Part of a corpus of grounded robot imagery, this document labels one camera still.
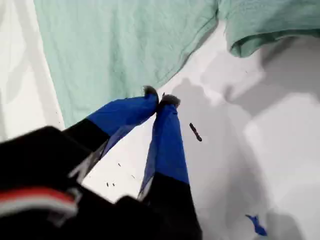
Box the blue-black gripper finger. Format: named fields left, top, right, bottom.
left=136, top=92, right=199, bottom=221
left=62, top=85, right=159, bottom=162

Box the pale green T-shirt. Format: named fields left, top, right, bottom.
left=33, top=0, right=320, bottom=128

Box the small black debris piece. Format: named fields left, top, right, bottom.
left=189, top=122, right=203, bottom=143

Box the small blue tape scrap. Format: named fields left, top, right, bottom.
left=244, top=214, right=268, bottom=237

